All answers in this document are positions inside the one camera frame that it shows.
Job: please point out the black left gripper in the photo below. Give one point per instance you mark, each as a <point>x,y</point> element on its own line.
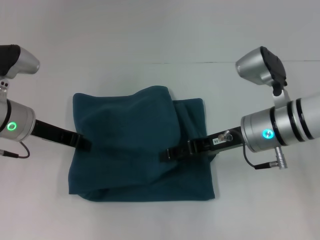
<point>52,133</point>

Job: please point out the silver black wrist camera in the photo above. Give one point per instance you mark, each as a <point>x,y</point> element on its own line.
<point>257,67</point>
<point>20,62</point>

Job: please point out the teal blue shirt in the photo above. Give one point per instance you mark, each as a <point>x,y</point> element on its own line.
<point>125,162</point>

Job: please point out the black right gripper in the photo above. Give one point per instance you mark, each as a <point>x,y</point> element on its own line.
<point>220,142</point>

